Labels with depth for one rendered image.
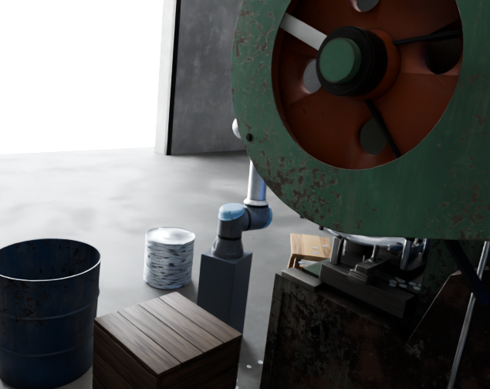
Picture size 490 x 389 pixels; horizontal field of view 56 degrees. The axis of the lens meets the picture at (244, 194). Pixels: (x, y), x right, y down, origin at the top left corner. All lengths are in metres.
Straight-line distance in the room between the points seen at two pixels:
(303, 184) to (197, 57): 5.61
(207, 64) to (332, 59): 5.82
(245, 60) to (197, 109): 5.49
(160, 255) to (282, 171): 1.57
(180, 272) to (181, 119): 4.14
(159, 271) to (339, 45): 1.96
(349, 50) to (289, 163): 0.35
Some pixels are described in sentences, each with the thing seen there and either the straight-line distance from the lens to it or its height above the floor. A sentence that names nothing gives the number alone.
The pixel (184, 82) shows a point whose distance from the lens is 6.64.
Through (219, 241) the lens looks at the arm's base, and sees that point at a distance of 2.13.
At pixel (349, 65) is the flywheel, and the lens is 1.08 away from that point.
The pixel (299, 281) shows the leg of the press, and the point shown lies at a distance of 1.57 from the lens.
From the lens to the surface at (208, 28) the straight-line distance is 6.88.
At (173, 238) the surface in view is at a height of 0.28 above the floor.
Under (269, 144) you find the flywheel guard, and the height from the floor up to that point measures 1.09.
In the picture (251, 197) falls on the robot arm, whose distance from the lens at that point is 2.16.
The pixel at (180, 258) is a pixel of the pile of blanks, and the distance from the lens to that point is 2.75.
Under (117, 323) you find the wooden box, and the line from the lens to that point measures 1.81.
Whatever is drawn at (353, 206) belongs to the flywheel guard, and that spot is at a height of 1.00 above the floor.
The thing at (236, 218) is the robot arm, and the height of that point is 0.64.
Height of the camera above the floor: 1.29
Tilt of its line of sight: 15 degrees down
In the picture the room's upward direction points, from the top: 6 degrees clockwise
